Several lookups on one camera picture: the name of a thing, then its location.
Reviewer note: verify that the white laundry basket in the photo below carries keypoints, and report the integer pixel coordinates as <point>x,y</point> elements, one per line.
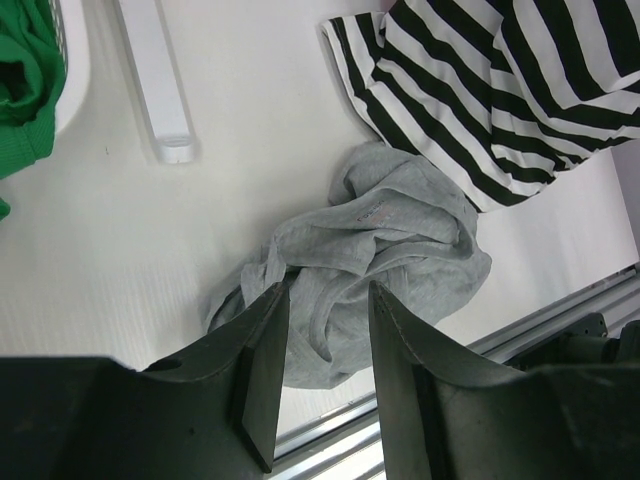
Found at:
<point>73,40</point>

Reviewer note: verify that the grey tank top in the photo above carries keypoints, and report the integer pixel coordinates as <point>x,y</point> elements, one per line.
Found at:
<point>392,218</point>

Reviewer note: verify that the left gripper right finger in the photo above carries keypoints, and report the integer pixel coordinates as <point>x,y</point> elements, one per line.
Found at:
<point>430,390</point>

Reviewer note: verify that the green shirt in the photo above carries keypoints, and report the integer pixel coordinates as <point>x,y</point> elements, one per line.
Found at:
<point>33,75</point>

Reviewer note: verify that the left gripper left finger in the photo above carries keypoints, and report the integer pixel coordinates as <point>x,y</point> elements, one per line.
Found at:
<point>213,406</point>

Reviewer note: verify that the white clothes rack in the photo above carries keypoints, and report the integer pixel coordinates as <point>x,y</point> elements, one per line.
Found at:
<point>165,114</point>

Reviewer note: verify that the black white striped shirt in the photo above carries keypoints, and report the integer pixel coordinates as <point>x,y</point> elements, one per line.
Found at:
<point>501,96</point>

